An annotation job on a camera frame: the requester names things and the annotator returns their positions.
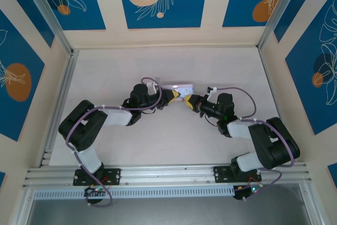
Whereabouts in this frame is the grey slotted cable duct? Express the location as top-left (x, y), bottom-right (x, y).
top-left (33, 185), bottom-right (235, 199)

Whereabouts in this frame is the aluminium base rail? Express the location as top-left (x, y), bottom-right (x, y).
top-left (22, 163), bottom-right (314, 190)

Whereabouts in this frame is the aluminium frame post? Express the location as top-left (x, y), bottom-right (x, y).
top-left (256, 0), bottom-right (316, 52)
top-left (18, 0), bottom-right (80, 57)

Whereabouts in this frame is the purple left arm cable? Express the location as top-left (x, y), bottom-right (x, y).
top-left (65, 77), bottom-right (162, 207)

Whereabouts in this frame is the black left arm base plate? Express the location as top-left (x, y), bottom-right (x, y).
top-left (73, 168), bottom-right (122, 186)

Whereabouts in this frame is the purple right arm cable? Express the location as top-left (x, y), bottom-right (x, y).
top-left (209, 86), bottom-right (295, 202)

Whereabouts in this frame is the aluminium side rail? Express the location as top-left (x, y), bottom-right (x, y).
top-left (38, 50), bottom-right (80, 168)

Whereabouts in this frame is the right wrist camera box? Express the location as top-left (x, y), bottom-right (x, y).
top-left (206, 85), bottom-right (218, 98)

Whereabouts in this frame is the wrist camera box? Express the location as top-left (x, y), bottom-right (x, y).
top-left (146, 76), bottom-right (162, 95)
top-left (206, 85), bottom-right (218, 98)

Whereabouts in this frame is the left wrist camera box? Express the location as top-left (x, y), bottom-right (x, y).
top-left (146, 76), bottom-right (162, 95)

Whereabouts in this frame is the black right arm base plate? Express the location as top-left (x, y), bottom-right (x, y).
top-left (213, 166), bottom-right (263, 183)

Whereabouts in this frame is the pastel cartoon tin box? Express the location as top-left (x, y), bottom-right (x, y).
top-left (157, 83), bottom-right (195, 102)

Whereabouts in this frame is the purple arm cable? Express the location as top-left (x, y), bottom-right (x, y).
top-left (65, 77), bottom-right (162, 207)
top-left (209, 86), bottom-right (295, 202)

